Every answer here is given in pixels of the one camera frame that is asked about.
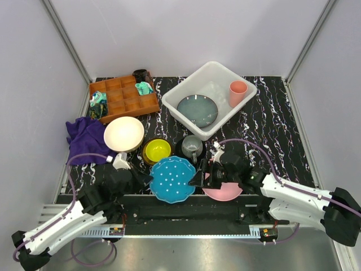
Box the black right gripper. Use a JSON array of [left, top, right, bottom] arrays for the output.
[[188, 158, 240, 190]]

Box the blue dotted scalloped plate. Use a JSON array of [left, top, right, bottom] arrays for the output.
[[149, 156, 196, 204]]

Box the teal ceramic floral plate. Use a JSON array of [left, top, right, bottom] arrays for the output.
[[177, 94, 218, 128]]

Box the pink plastic cup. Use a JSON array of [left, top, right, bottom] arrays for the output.
[[229, 81, 248, 108]]

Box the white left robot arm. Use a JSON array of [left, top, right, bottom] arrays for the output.
[[11, 167, 153, 270]]

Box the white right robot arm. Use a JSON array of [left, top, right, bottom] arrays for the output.
[[189, 151, 360, 247]]

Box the amber transparent plate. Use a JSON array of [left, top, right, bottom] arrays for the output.
[[142, 138, 173, 165]]

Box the pink plastic plate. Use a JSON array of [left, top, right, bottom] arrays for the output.
[[202, 178, 243, 202]]

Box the yellow plastic bowl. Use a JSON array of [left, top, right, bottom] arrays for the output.
[[146, 139, 171, 162]]

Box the black saucer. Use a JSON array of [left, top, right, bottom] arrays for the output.
[[174, 138, 206, 164]]

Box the grey ceramic mug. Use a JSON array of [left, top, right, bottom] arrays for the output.
[[181, 135, 203, 164]]

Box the cream white bowl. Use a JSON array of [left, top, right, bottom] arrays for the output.
[[104, 116, 145, 152]]

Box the purple cloth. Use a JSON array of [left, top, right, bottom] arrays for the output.
[[65, 117, 117, 165]]

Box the dark green patterned cloth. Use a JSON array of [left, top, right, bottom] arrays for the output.
[[88, 104, 108, 119]]

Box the orange wooden divided tray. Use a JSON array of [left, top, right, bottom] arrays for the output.
[[89, 75, 160, 124]]

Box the teal white patterned cloth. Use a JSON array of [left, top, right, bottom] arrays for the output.
[[89, 91, 107, 107]]

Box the mint green rolled cloth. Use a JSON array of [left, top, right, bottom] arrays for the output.
[[135, 81, 153, 96]]

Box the dark brown cup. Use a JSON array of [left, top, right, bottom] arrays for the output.
[[132, 69, 152, 83]]

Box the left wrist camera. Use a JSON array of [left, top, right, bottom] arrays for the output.
[[106, 152, 131, 170]]

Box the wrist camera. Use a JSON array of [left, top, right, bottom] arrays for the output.
[[210, 142, 224, 164], [106, 152, 131, 170]]

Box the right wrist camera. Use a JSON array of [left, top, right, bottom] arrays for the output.
[[210, 142, 224, 164]]

